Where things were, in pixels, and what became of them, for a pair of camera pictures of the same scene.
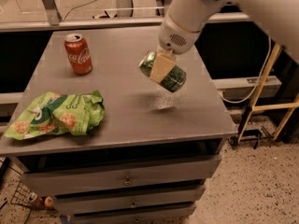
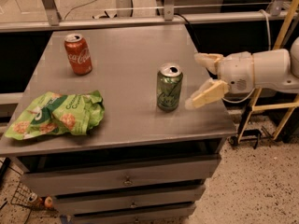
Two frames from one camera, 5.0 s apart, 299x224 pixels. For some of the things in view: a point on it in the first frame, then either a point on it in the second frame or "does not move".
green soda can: (173, 81) → (169, 80)
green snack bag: (55, 113) does not move
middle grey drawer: (128, 201) does not move
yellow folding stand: (269, 107) does not move
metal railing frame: (123, 15) does not move
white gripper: (174, 37) → (236, 70)
